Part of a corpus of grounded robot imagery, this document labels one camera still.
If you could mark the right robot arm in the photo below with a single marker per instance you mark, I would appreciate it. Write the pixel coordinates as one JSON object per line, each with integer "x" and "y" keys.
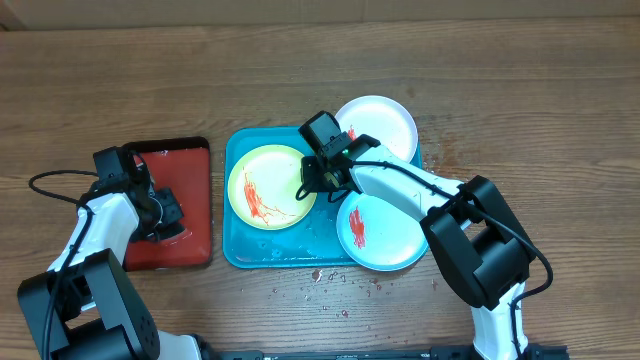
{"x": 480, "y": 247}

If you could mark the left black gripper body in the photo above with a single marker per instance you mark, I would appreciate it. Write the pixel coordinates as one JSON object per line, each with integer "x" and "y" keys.
{"x": 162, "y": 215}

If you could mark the teal plastic tray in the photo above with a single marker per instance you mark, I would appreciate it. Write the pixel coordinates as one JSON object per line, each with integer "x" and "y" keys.
{"x": 311, "y": 242}

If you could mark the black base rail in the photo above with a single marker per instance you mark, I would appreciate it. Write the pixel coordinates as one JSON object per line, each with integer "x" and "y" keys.
{"x": 434, "y": 353}

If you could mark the white plate with red stain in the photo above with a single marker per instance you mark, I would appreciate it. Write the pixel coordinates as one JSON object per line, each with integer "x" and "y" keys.
{"x": 383, "y": 119}

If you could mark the light blue rimmed plate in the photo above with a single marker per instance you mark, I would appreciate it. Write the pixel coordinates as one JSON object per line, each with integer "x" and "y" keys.
{"x": 378, "y": 236}

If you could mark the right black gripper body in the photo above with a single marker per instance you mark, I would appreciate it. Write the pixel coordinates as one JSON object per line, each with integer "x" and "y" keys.
{"x": 320, "y": 179}

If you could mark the dark tray with red water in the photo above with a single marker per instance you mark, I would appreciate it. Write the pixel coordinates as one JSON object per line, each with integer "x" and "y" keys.
{"x": 183, "y": 166}

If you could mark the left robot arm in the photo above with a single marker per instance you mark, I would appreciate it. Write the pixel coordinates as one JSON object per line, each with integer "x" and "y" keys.
{"x": 85, "y": 307}

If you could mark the green rimmed white plate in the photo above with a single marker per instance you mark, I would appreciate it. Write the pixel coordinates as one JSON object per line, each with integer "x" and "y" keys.
{"x": 262, "y": 188}

